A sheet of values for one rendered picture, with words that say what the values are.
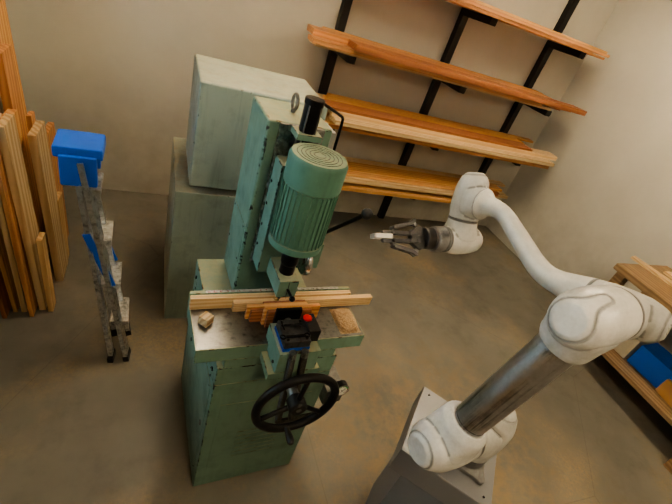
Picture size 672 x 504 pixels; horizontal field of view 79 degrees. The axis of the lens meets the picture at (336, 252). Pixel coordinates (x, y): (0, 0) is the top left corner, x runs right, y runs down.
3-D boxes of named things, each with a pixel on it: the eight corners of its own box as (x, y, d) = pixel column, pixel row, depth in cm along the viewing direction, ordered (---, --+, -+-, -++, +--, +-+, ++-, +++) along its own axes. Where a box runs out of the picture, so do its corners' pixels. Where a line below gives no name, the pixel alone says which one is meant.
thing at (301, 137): (292, 155, 124) (306, 100, 115) (285, 144, 130) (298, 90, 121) (316, 158, 128) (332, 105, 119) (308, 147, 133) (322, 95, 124)
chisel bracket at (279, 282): (274, 300, 139) (280, 282, 134) (265, 274, 149) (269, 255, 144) (295, 299, 142) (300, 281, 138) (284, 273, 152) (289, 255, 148)
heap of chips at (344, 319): (340, 334, 148) (343, 328, 146) (329, 309, 156) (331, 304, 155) (361, 332, 151) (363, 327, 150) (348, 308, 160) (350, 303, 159)
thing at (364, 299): (232, 312, 141) (233, 303, 139) (231, 308, 142) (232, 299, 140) (369, 304, 166) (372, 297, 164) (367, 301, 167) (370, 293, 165)
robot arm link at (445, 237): (434, 228, 147) (421, 227, 144) (452, 223, 139) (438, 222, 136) (436, 253, 146) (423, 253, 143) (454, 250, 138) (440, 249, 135)
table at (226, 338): (195, 390, 120) (197, 377, 117) (185, 315, 141) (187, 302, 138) (370, 366, 148) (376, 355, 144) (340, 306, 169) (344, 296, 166)
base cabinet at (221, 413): (191, 488, 175) (211, 387, 137) (179, 376, 216) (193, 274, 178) (289, 464, 196) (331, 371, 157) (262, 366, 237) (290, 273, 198)
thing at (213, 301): (189, 310, 136) (190, 299, 133) (188, 305, 137) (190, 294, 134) (347, 302, 163) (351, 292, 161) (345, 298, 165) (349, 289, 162)
